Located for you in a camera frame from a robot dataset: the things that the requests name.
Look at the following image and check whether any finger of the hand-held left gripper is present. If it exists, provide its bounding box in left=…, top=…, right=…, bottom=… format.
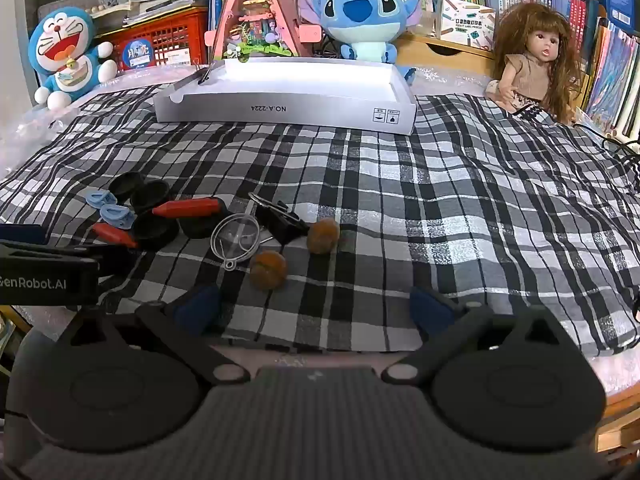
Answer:
left=0, top=224, right=47, bottom=245
left=0, top=241, right=142, bottom=274

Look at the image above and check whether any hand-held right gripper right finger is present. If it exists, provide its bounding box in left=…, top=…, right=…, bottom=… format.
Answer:
left=381, top=286, right=577, bottom=387

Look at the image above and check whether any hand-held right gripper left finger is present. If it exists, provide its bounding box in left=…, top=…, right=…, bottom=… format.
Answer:
left=60, top=284, right=252, bottom=387

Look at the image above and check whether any red clip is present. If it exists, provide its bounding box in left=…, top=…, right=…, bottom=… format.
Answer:
left=91, top=222, right=140, bottom=250

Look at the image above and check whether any black round cap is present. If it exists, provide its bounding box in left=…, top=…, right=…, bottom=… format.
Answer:
left=108, top=171, right=146, bottom=201
left=129, top=180, right=171, bottom=214
left=132, top=210, right=180, bottom=251
left=178, top=197, right=229, bottom=240

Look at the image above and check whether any brown walnut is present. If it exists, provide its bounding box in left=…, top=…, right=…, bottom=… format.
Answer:
left=249, top=250, right=289, bottom=291
left=306, top=217, right=341, bottom=255

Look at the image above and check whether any large black binder clip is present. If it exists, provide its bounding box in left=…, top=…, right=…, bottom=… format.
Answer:
left=247, top=192, right=311, bottom=246

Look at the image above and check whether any white cardboard box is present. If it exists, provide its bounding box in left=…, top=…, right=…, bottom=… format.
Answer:
left=153, top=56, right=418, bottom=136

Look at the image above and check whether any blue cat plush toy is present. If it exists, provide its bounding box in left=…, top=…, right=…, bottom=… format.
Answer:
left=27, top=6, right=117, bottom=110

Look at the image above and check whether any small black binder clip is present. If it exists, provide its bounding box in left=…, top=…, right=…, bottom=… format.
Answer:
left=195, top=58, right=218, bottom=87

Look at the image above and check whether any red plastic crate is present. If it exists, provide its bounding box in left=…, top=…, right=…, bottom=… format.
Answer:
left=94, top=9, right=211, bottom=72

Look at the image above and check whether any wooden drawer box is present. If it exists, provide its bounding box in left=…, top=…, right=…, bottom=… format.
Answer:
left=394, top=32, right=496, bottom=81

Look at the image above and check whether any long-haired baby doll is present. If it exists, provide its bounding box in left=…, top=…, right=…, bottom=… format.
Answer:
left=483, top=2, right=584, bottom=126

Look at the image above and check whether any white label printer box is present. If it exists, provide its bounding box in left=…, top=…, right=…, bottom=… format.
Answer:
left=434, top=0, right=499, bottom=51

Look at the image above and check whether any row of thin picture books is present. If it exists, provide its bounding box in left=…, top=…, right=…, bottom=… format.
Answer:
left=584, top=19, right=640, bottom=138

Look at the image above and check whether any pink triangular house model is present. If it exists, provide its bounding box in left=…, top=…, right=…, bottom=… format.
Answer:
left=203, top=0, right=321, bottom=66

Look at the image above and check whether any blue alien plush toy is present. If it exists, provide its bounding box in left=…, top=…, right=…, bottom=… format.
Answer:
left=298, top=0, right=424, bottom=66

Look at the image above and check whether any black cable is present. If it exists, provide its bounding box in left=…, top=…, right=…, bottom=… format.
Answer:
left=571, top=119, right=640, bottom=197

